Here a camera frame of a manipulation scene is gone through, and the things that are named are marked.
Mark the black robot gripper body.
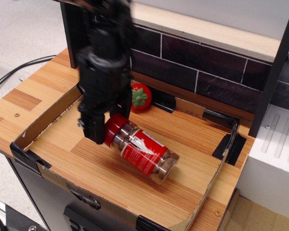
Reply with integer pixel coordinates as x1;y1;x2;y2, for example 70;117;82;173
77;46;132;116

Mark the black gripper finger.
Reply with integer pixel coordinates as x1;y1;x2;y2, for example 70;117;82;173
78;113;105;144
115;95;132;118

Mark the red-lidded basil spice bottle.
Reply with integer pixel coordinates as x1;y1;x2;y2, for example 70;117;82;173
105;114;179;184

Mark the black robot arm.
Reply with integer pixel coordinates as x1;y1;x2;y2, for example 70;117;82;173
60;0;136;144

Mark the cardboard fence with black tape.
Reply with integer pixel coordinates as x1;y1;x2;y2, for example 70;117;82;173
10;87;246;231

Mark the red toy tomato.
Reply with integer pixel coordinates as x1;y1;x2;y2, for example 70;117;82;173
131;83;152;110

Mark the light wooden shelf board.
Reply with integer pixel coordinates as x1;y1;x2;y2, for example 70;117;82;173
131;2;281;62

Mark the white drainboard counter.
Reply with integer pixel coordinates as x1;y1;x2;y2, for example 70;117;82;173
237;105;289;218

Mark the black floor cable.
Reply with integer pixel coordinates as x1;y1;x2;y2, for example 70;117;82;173
0;54;56;93

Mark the dark left shelf post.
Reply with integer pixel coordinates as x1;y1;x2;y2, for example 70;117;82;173
60;3;90;68

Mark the dark shelf post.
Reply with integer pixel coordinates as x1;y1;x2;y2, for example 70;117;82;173
249;20;289;138
60;3;90;68

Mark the dark right shelf post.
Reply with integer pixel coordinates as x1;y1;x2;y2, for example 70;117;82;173
249;20;289;138

